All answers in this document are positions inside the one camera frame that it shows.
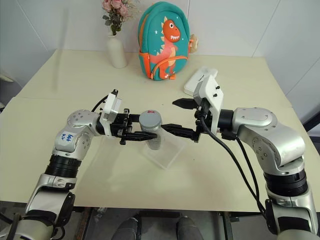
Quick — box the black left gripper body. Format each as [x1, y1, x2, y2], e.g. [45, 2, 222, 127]
[109, 108, 134, 146]

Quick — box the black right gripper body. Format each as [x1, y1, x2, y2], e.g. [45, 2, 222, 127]
[193, 98, 214, 144]

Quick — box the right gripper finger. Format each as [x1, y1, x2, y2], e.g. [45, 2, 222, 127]
[160, 123, 200, 144]
[171, 98, 198, 111]

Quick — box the clear plastic jar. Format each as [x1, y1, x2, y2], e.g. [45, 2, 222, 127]
[144, 129, 163, 151]

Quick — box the grey jar lid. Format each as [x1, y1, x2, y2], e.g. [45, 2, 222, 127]
[138, 109, 163, 132]

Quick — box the clear plastic box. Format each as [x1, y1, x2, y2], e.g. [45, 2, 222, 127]
[141, 129, 186, 169]

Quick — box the white flat case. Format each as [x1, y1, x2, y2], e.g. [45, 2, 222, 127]
[183, 65, 219, 96]

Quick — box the beige plush pendant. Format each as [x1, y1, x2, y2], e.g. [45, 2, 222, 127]
[188, 33, 201, 54]

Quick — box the teal dinosaur backpack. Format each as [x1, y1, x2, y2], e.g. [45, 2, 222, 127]
[137, 4, 192, 82]

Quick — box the white ceramic vase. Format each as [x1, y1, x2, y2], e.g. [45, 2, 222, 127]
[105, 34, 128, 69]

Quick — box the dark rounded shape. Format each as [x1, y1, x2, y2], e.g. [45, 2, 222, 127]
[116, 216, 140, 240]
[175, 215, 201, 240]

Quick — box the pink flower bouquet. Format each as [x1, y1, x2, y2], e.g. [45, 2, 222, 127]
[100, 0, 136, 37]

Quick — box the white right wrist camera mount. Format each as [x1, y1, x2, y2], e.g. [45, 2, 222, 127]
[192, 74, 225, 134]

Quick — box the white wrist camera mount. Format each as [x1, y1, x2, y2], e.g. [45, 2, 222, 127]
[192, 74, 225, 134]
[99, 92, 123, 138]

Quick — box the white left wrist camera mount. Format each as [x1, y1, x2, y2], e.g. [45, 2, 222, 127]
[99, 92, 123, 138]

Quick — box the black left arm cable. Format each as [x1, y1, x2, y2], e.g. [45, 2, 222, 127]
[90, 95, 111, 113]

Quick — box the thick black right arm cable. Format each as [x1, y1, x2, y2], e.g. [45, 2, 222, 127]
[199, 116, 266, 216]

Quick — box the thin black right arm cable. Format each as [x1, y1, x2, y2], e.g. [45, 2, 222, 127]
[234, 136, 267, 211]

